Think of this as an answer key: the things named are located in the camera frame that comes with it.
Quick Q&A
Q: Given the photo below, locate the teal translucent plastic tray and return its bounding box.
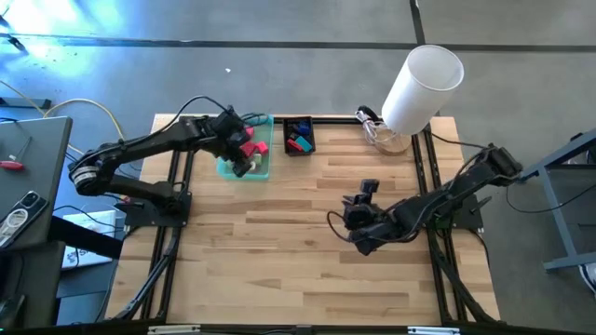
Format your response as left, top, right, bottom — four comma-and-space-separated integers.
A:
216, 113, 276, 181

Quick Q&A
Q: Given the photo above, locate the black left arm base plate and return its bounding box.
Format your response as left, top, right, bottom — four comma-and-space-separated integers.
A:
115, 190, 193, 228

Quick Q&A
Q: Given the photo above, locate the grey metal stand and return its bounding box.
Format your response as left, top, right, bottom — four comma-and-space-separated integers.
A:
514, 127, 596, 274

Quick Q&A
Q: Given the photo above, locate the black diagonal bar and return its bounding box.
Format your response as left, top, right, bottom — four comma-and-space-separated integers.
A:
48, 216, 125, 261

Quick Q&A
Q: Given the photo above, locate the yellow power cable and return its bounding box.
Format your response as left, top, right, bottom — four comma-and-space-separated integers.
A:
0, 78, 140, 157

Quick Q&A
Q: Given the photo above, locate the black smartphone with white ring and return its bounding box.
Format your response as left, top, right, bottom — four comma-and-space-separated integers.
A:
0, 190, 48, 250

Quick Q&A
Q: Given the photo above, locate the grey side desk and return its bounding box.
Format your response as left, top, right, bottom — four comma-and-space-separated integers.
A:
0, 115, 74, 255

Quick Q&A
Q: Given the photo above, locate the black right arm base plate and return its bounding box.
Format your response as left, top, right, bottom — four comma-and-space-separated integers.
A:
415, 190, 486, 231

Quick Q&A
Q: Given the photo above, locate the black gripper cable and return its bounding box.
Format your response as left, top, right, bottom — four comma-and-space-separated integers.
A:
326, 209, 362, 244
157, 94, 235, 141

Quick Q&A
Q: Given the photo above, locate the white cylinder shade table lamp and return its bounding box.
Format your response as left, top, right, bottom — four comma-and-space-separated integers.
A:
372, 44, 466, 157

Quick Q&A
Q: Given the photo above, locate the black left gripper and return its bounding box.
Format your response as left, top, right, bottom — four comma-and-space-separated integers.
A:
210, 110, 255, 179

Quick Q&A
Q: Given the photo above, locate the white paper sheet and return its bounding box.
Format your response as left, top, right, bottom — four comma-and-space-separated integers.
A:
61, 209, 120, 271

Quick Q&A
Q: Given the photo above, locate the black aluminium table frame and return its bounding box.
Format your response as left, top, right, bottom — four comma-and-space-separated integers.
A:
111, 114, 502, 327

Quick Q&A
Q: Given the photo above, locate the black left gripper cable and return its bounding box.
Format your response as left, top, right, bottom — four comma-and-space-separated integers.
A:
157, 94, 235, 141

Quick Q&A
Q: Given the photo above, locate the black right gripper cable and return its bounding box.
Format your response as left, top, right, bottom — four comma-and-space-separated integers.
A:
326, 209, 362, 244

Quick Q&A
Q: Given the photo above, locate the silver bracket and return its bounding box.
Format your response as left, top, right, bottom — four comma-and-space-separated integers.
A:
147, 324, 201, 335
407, 326, 461, 335

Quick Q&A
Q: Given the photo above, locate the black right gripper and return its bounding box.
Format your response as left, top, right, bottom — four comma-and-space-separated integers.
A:
342, 178, 402, 257

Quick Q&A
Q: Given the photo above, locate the dark metal floor bar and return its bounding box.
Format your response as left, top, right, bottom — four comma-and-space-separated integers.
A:
0, 96, 53, 111

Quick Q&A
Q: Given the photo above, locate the small black basket bin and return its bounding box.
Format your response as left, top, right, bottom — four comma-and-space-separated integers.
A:
281, 115, 317, 157

